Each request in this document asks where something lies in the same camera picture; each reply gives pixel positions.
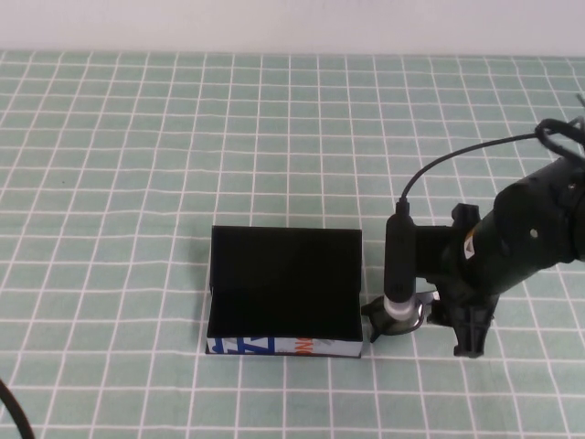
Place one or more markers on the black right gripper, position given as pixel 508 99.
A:
pixel 439 256

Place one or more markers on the black sunglasses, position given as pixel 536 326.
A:
pixel 375 311

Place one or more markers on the black glasses case printed side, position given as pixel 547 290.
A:
pixel 283 274

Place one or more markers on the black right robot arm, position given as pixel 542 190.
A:
pixel 535 219

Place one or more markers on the green white checked tablecloth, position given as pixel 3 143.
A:
pixel 137 183

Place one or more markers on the right wrist camera black silver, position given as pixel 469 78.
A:
pixel 400 256

